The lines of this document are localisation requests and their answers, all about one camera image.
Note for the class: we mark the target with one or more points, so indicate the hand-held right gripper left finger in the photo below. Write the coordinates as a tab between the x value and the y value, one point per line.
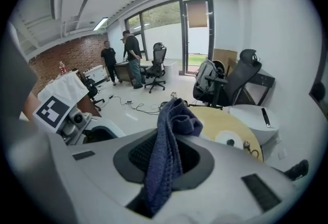
102	164

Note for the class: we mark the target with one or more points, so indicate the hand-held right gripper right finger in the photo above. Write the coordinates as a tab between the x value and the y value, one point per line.
230	171

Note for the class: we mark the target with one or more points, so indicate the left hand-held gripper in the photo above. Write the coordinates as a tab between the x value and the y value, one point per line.
51	112

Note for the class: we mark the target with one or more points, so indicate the dark blue cloth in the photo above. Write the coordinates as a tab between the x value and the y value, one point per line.
164	156

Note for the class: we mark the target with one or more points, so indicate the white round disc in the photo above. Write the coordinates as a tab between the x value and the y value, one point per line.
223	138

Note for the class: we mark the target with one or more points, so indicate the white cloth sheet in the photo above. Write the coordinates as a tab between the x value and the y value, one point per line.
66	87

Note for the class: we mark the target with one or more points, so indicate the white power strip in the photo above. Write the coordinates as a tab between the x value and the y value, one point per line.
128	102

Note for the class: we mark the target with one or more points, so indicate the black office chair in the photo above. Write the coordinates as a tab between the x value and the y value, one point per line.
91	89
157	64

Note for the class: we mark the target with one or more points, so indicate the white floor appliance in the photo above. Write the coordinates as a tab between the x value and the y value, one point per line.
94	74

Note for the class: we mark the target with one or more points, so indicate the round wooden table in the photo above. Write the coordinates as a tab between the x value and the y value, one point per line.
225	120

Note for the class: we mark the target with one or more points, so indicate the brown wooden desk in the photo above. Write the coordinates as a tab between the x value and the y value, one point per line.
123	73

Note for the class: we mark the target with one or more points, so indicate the white smart toilet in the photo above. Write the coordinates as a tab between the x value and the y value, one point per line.
251	118

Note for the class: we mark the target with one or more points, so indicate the black ribbed cylinder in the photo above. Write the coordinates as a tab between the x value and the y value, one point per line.
298	169

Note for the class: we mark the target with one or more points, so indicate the red bottle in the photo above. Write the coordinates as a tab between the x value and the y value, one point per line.
62	68

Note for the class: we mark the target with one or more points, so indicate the white low platform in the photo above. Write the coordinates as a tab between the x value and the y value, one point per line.
170	69

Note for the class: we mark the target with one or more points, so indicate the black high-back mesh chair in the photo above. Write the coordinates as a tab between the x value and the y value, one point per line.
243	77

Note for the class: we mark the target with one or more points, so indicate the grey backpack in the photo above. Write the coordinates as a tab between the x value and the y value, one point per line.
206	77

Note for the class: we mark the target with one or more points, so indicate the black desk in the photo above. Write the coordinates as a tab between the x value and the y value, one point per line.
265	79

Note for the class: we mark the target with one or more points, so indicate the long ceiling light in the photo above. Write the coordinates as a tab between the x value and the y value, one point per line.
100	23

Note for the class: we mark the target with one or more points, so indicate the brown cardboard sheet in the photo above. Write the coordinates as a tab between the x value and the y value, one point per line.
223	57

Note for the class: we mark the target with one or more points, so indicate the black framed glass door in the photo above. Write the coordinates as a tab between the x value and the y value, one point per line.
197	38

